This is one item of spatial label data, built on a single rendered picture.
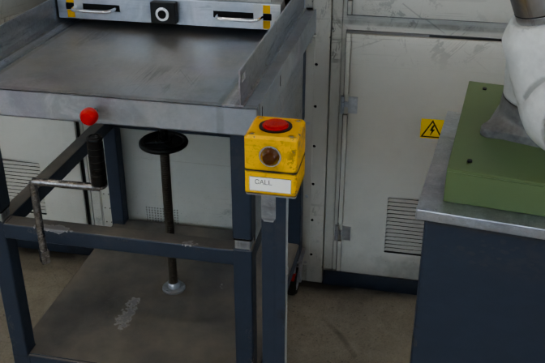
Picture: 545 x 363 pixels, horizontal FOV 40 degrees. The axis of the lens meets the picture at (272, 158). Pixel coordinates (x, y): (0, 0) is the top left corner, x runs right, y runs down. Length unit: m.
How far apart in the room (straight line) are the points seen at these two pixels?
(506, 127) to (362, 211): 0.89
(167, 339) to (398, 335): 0.66
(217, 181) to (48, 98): 0.86
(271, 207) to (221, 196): 1.07
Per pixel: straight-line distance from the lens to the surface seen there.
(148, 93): 1.42
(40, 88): 1.49
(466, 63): 1.96
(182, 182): 2.25
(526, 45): 1.07
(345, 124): 2.03
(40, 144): 2.36
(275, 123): 1.12
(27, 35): 1.77
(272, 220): 1.18
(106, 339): 1.88
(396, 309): 2.25
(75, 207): 2.41
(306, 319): 2.18
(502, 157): 1.28
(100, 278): 2.09
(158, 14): 1.75
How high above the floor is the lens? 1.35
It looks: 26 degrees down
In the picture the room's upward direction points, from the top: straight up
